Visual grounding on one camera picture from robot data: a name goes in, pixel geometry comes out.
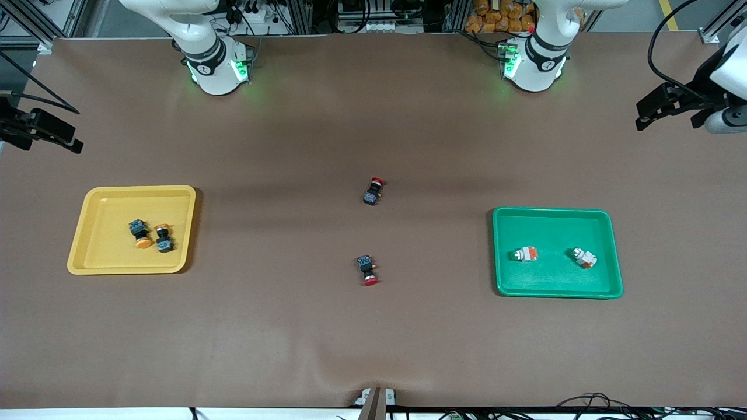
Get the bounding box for yellow pushbutton red-striped block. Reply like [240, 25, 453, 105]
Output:
[128, 219, 153, 250]

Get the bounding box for yellow pushbutton green-marked block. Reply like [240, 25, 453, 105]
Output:
[153, 223, 176, 254]

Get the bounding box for yellow plastic tray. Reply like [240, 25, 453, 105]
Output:
[67, 185, 197, 275]

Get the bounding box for orange yellow object pile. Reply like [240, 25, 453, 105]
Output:
[464, 0, 537, 34]

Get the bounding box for green plastic tray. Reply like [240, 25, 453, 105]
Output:
[492, 208, 624, 299]

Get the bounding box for white socket strip black plugs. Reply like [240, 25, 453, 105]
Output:
[225, 0, 278, 27]

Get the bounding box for white power strip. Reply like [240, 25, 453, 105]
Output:
[337, 19, 399, 34]

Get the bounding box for red mushroom pushbutton black block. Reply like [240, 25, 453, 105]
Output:
[362, 177, 386, 206]
[357, 254, 379, 286]

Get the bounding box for brown table mat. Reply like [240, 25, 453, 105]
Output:
[0, 32, 747, 409]

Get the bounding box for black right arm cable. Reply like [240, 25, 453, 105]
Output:
[0, 51, 80, 115]

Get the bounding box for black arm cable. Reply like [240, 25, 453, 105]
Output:
[0, 51, 80, 115]
[648, 0, 710, 88]

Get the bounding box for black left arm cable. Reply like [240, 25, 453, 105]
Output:
[648, 0, 710, 88]

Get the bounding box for aluminium frame profile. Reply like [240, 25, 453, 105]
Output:
[0, 0, 88, 54]
[697, 0, 747, 45]

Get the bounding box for aluminium profile post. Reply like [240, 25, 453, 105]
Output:
[444, 0, 467, 33]
[289, 0, 316, 34]

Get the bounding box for black cable bundle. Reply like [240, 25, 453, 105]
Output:
[551, 392, 747, 420]

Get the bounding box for metal mat clamp bracket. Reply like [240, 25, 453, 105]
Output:
[354, 386, 398, 420]

